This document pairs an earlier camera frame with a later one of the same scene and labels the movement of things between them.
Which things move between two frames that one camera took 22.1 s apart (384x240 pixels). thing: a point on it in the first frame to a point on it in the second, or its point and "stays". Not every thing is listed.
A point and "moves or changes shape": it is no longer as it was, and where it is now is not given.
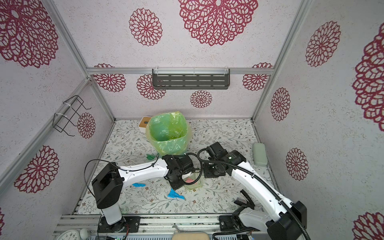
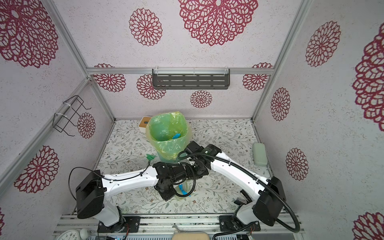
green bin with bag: [168, 134] stays
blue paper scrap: [173, 194] moves or changes shape
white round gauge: [71, 234] stays
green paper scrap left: [150, 157] stays
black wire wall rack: [68, 110] stays
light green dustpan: [192, 180] moves or changes shape
